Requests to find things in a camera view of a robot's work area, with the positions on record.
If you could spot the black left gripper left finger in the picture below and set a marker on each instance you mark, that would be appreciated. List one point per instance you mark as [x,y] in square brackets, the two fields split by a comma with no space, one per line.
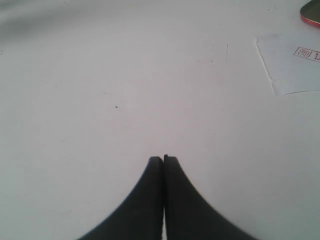
[140,216]

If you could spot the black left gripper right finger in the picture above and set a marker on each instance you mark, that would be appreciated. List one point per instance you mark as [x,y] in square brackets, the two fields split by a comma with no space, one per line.
[188,216]

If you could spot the white paper sheet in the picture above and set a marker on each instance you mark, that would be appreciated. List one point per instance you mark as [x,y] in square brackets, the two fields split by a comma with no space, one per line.
[291,61]

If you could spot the gold tin lid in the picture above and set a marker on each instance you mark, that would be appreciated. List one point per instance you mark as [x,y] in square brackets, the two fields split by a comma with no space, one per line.
[310,13]

